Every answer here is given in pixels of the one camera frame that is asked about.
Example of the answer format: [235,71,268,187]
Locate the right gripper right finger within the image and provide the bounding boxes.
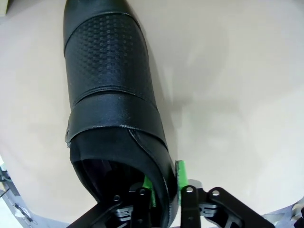
[175,160,274,228]

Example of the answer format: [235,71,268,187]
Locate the beige cardboard shoe box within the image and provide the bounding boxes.
[0,0,10,18]

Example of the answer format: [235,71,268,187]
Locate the black leather shoe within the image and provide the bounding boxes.
[63,0,181,228]

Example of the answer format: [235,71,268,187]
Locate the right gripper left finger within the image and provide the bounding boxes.
[68,175,157,228]

